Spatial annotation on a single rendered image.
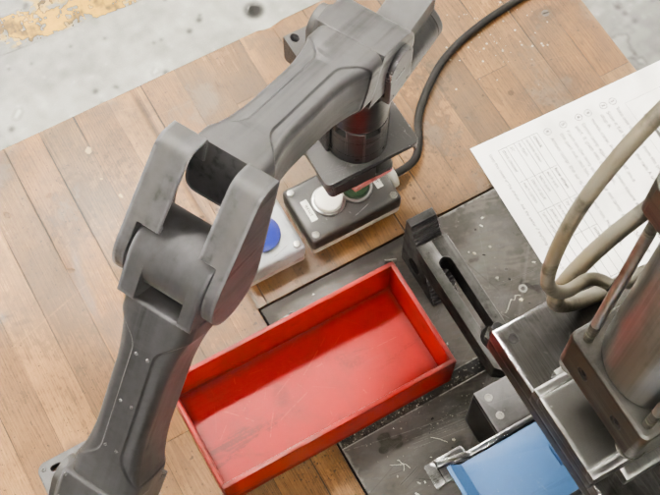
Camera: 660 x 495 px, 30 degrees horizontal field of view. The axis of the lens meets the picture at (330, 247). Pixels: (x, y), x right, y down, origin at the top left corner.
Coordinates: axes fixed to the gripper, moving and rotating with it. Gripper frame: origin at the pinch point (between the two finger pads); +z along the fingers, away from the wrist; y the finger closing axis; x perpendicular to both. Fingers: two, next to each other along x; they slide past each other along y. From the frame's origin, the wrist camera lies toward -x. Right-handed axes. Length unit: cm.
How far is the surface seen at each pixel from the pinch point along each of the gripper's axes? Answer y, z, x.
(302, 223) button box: 6.5, 2.0, 0.6
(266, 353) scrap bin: 16.0, 4.6, 10.4
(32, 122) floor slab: 21, 94, -83
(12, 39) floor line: 17, 94, -102
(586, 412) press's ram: 1.1, -23.0, 35.5
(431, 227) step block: -3.2, -3.0, 9.4
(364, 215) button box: 0.5, 1.9, 3.0
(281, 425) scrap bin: 18.3, 4.7, 17.7
